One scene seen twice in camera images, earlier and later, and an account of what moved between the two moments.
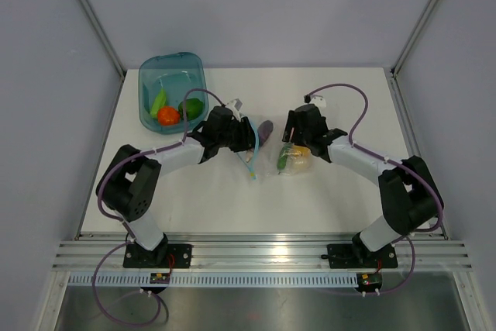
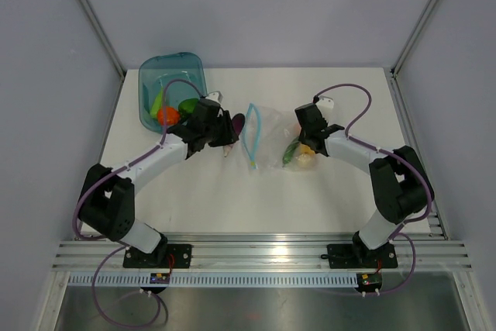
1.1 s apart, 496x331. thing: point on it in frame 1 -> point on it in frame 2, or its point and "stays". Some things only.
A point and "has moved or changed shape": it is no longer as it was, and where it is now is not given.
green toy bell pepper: x=194 y=108 stays
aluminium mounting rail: x=85 y=251 stays
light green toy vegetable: x=160 y=101 stays
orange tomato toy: x=168 y=115 stays
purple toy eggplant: x=264 y=130 has moved or changed shape
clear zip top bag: x=270 y=156 has moved or changed shape
